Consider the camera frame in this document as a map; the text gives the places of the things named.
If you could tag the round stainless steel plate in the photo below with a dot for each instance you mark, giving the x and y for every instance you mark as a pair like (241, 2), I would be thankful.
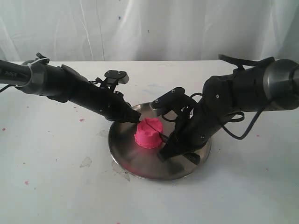
(144, 163)

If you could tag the black plastic knife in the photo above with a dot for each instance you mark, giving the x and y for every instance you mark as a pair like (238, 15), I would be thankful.
(163, 137)

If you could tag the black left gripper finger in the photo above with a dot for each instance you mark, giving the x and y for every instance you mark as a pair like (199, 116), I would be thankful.
(128, 114)

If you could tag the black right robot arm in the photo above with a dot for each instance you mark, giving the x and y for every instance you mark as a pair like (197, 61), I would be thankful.
(254, 86)

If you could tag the pink play dough lump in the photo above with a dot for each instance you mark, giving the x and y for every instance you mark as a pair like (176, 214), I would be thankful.
(148, 133)

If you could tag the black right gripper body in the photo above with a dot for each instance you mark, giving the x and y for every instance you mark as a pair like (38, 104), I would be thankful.
(193, 132)

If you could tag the white backdrop curtain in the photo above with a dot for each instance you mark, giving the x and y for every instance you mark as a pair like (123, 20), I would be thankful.
(144, 30)

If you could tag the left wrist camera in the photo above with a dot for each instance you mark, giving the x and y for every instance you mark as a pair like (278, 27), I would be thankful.
(116, 76)

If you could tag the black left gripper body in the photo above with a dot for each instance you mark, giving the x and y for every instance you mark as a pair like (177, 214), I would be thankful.
(102, 99)

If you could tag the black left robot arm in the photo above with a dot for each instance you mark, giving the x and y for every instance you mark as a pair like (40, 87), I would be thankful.
(63, 84)

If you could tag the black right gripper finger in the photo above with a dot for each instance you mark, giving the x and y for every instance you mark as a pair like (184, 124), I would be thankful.
(171, 148)
(193, 158)

